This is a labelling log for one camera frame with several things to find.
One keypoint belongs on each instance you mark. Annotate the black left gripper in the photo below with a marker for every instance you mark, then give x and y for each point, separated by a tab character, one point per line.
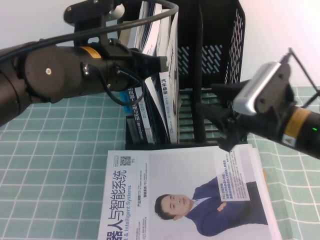
112	70

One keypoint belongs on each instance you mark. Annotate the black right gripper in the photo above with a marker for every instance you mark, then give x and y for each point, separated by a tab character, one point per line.
265	127

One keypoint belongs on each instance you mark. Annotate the white car suspension book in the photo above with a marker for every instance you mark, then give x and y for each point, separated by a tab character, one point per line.
167	100

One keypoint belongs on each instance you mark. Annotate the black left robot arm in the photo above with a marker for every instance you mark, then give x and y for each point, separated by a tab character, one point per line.
50	72

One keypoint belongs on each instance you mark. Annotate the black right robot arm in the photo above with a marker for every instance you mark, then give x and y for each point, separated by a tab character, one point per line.
310	135

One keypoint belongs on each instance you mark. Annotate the white and orange cover book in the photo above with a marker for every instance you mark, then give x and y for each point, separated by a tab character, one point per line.
173	37

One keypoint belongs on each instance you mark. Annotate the black spine robotics book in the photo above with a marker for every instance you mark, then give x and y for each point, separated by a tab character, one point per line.
136	117

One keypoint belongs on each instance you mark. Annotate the black mesh plastic book holder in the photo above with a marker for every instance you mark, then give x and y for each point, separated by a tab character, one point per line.
215	25

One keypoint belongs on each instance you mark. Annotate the dark blue thin books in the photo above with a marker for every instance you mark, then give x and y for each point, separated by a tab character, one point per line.
147	27

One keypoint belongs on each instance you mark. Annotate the white and navy magazine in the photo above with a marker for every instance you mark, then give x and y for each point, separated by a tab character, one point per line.
156	100

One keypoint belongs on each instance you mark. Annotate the stack of white papers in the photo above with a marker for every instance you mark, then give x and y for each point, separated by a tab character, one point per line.
258	162

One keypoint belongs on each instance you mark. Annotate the orange flat item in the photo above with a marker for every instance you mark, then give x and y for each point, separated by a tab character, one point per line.
264	177

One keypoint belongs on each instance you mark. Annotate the magazine with man on cover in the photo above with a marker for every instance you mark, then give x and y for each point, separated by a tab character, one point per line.
175	175

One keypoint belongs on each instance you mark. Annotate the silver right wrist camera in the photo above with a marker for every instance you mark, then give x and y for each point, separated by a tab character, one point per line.
257	82

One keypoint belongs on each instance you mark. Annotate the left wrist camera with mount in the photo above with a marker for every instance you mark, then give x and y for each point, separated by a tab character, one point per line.
85	10

